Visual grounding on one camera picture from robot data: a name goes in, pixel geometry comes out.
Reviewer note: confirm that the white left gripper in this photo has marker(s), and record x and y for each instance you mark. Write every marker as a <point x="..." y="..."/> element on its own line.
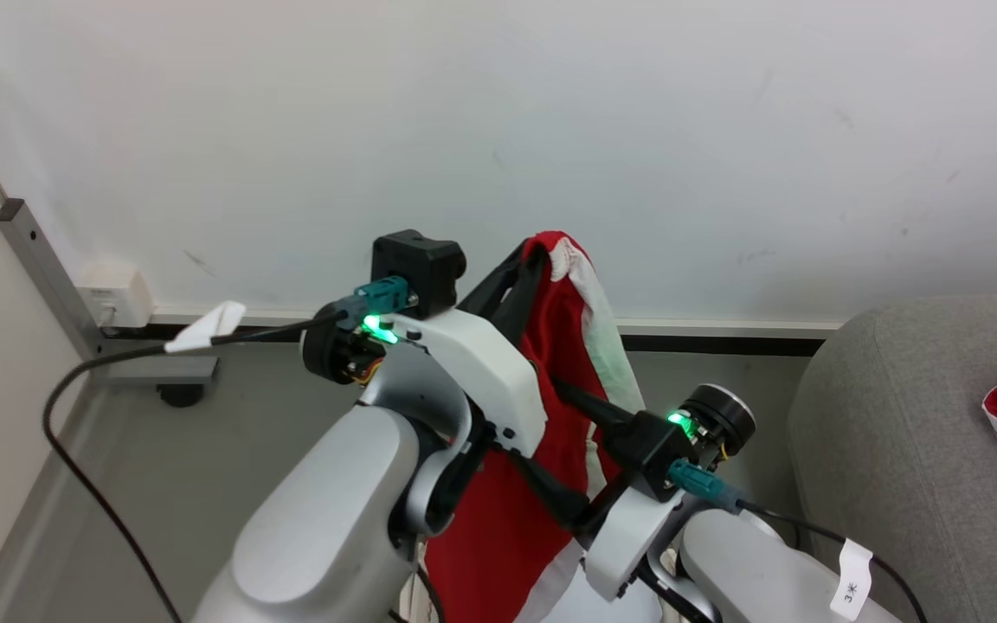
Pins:
<point x="490" y="363"/>

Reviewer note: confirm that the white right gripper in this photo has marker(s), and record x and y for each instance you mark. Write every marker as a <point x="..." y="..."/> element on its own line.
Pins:
<point x="624" y="545"/>

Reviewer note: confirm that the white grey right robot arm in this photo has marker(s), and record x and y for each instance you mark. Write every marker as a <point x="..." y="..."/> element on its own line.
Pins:
<point x="749" y="571"/>

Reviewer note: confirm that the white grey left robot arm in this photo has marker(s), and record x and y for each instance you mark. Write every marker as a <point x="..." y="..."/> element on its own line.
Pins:
<point x="325" y="519"/>

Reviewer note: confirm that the grey fabric sofa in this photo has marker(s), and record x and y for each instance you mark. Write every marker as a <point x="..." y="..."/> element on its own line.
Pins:
<point x="914" y="433"/>

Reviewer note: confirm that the white and black baseboard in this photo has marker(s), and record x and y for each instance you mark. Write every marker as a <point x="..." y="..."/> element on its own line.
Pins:
<point x="723" y="336"/>

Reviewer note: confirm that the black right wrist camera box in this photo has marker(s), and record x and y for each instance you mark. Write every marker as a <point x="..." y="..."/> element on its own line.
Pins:
<point x="650" y="450"/>

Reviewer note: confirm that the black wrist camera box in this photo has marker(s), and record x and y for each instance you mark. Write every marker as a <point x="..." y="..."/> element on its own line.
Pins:
<point x="650" y="450"/>
<point x="416" y="264"/>

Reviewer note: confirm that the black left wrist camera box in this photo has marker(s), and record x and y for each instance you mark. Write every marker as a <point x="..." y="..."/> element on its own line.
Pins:
<point x="416" y="264"/>

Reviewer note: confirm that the black round frame foot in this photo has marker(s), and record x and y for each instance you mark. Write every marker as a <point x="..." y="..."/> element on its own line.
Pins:
<point x="181" y="395"/>

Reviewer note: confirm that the white wall socket box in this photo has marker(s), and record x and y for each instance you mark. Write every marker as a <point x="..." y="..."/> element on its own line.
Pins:
<point x="116" y="294"/>

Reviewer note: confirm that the grey metal frame bar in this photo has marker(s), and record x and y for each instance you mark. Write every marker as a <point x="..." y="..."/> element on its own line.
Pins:
<point x="48" y="277"/>

